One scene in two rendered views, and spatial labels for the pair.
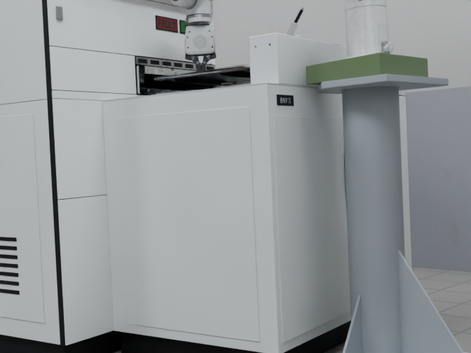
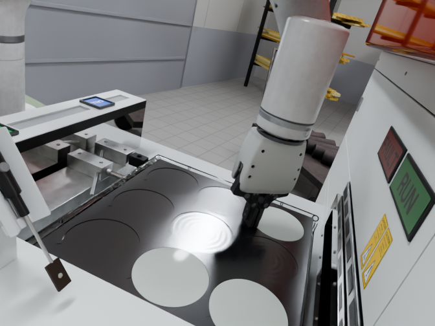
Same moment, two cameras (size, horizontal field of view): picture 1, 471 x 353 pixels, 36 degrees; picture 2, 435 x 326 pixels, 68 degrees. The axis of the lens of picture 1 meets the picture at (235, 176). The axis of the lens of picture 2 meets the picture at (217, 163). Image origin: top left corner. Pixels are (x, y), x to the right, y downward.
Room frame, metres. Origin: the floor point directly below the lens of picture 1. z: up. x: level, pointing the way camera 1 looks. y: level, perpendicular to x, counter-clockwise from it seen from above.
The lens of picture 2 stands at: (2.91, -0.15, 1.22)
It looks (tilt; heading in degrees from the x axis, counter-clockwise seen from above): 25 degrees down; 158
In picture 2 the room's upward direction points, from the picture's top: 15 degrees clockwise
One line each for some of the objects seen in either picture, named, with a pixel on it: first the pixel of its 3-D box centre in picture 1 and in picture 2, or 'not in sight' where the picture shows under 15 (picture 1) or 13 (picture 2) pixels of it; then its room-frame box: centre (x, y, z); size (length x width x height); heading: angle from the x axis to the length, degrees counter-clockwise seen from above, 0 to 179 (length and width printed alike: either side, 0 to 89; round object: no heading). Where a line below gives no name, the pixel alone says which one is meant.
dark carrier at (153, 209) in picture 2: (228, 76); (201, 231); (2.53, 0.01, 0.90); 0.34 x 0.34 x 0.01; 55
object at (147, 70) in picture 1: (179, 82); (330, 281); (2.64, 0.19, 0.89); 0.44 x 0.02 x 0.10; 145
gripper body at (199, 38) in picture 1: (200, 38); (271, 158); (2.50, 0.10, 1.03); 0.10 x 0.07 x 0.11; 92
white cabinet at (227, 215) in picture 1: (272, 216); not in sight; (2.53, -0.12, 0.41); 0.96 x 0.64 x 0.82; 145
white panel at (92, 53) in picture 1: (141, 43); (366, 171); (2.50, 0.30, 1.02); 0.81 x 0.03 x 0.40; 145
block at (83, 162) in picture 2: not in sight; (89, 163); (2.32, -0.17, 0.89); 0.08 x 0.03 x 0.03; 55
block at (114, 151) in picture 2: not in sight; (114, 151); (2.26, -0.13, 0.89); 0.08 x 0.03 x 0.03; 55
